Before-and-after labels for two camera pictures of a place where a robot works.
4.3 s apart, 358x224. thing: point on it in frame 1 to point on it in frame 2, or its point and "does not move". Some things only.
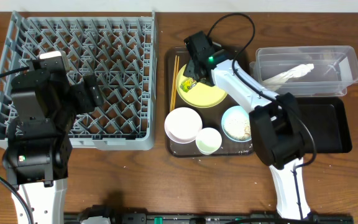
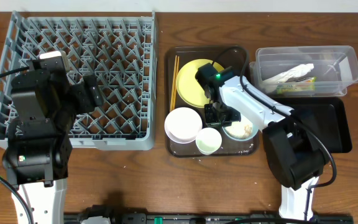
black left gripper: [86, 97] does not move
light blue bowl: [235, 124] does not move
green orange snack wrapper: [188, 84] to [307, 84]
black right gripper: [189, 68] to [211, 122]
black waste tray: [325, 117] does not move
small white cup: [208, 141] does not move
